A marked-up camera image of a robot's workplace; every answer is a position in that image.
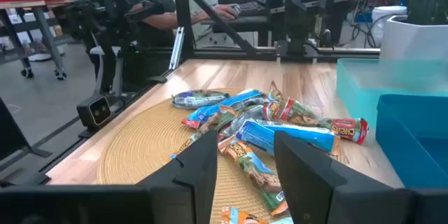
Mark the white hexagonal plant pot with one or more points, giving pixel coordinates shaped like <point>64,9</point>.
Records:
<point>413,42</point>

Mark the black stand leg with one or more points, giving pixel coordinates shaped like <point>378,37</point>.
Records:
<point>10,133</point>

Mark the black desk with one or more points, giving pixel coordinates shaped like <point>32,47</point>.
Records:
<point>241,21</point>

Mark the black depth camera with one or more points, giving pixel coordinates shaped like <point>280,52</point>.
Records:
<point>96,112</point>

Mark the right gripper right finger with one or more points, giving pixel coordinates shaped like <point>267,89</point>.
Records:
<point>308,189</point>

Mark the person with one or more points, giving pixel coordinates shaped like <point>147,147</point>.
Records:
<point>150,24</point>

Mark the wooden top cart table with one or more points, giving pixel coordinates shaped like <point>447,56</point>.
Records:
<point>21,5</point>

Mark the teal translucent plastic bin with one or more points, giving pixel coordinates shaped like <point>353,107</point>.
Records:
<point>367,84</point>

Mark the green orange granola bar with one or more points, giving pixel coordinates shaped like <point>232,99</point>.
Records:
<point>215,120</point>
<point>255,173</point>

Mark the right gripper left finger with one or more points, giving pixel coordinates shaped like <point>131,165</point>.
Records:
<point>196,182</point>

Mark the black keyboard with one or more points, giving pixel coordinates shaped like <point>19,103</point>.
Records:
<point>248,8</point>

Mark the round wooden plate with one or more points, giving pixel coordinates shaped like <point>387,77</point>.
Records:
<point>140,154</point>

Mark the black office chair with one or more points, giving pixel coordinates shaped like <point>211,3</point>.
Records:
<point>101,17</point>

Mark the blue orange-tipped granola bar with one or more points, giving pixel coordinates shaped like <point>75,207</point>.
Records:
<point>280,136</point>

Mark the white bucket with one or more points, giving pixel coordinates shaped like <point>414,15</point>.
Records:
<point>386,17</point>

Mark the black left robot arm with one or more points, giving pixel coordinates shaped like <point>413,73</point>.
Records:
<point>297,17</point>

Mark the person's hand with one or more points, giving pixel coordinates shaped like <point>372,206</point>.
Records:
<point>225,12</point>

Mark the silver aluminium bracket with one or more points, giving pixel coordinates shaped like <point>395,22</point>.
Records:
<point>176,47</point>

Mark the silver blue granola bar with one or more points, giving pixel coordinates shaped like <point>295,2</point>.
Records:
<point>199,99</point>
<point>245,116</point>

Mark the dark blue plastic bin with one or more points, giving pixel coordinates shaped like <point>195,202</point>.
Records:
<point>402,147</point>

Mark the light blue snack bag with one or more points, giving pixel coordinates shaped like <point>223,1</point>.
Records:
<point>241,218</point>

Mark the red green Chewy bar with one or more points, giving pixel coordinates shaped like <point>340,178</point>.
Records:
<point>346,129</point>
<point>290,112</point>

